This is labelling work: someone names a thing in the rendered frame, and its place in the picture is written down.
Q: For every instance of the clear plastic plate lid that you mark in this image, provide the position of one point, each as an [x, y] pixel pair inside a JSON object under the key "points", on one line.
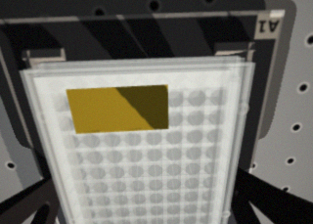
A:
{"points": [[142, 143]]}

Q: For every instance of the grey perforated base plate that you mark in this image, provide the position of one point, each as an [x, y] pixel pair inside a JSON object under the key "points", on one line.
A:
{"points": [[284, 154]]}

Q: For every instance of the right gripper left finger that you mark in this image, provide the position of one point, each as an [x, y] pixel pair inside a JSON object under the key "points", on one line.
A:
{"points": [[40, 196]]}

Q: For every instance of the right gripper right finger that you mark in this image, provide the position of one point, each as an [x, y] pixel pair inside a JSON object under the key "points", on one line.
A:
{"points": [[277, 205]]}

